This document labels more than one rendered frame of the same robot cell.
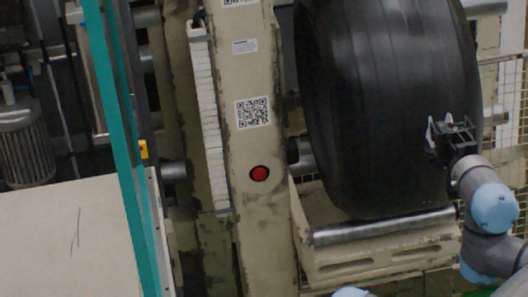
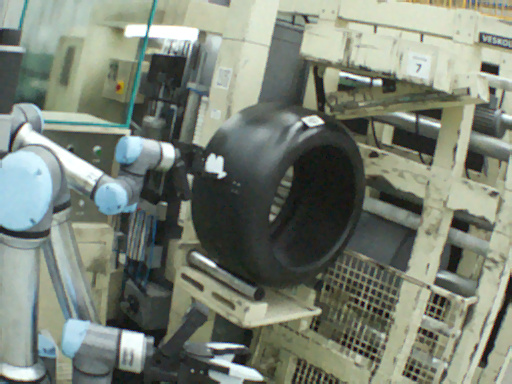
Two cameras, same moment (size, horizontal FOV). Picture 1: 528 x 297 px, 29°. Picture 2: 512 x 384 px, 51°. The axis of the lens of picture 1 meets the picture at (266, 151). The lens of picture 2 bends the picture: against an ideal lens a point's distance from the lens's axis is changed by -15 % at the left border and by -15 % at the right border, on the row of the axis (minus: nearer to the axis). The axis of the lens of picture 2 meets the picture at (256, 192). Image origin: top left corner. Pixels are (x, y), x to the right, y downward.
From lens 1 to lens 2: 208 cm
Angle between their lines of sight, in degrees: 53
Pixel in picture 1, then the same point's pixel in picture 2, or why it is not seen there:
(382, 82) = (222, 135)
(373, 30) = (245, 114)
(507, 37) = not seen: outside the picture
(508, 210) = (124, 147)
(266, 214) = (192, 236)
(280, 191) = not seen: hidden behind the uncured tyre
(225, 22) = (213, 95)
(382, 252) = (208, 285)
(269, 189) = not seen: hidden behind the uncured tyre
